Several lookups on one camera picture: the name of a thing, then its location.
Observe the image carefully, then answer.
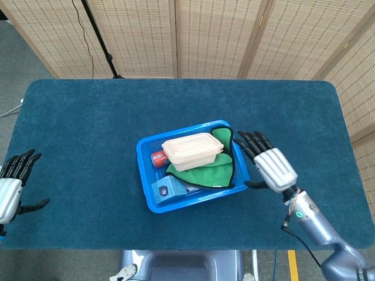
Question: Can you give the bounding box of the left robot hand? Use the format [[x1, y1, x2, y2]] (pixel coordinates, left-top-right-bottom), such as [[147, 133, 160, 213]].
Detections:
[[0, 149, 51, 225]]

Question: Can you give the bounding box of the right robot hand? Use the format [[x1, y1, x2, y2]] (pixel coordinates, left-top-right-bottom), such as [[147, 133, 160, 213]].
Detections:
[[233, 131, 298, 194]]

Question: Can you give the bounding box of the green microfiber cloth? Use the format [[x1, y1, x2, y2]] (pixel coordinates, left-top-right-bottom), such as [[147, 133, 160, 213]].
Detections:
[[165, 126, 236, 190]]

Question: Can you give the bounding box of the beige plastic food container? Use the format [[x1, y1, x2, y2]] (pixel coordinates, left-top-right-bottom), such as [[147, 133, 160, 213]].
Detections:
[[161, 132, 225, 172]]

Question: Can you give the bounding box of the small light blue box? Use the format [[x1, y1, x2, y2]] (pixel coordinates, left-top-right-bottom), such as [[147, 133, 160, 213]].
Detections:
[[151, 175, 188, 205]]

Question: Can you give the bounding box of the red soda can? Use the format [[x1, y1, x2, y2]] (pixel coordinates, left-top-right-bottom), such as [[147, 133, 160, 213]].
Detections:
[[151, 150, 171, 169]]

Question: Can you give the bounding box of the white floor strip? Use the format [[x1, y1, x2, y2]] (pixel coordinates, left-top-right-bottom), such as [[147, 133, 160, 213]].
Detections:
[[251, 249, 260, 281]]

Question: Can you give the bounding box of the yellow floor tape strip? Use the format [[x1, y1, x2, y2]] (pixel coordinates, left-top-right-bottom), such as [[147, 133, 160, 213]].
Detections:
[[287, 250, 299, 281]]

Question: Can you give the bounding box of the teal table carpet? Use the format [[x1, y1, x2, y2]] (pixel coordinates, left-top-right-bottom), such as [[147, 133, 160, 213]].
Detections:
[[0, 78, 375, 251]]

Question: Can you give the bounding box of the blue plastic basket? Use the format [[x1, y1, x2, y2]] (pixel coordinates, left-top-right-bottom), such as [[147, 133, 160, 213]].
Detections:
[[135, 119, 251, 214]]

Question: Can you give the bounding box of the grey robot torso base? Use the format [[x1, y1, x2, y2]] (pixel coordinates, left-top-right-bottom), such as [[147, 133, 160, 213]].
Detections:
[[110, 249, 255, 281]]

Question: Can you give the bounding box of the black tripod stand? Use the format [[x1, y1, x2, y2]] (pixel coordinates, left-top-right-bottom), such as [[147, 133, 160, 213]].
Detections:
[[80, 0, 125, 80]]

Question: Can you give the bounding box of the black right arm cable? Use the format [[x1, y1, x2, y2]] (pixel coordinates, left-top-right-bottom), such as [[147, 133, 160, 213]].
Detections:
[[280, 215, 323, 269]]

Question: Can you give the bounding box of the white floor cable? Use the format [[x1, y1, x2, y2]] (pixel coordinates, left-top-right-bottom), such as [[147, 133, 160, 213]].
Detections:
[[0, 98, 24, 118]]

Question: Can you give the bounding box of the thin black hanging cable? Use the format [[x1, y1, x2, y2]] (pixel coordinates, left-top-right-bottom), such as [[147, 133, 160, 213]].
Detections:
[[71, 0, 95, 78]]

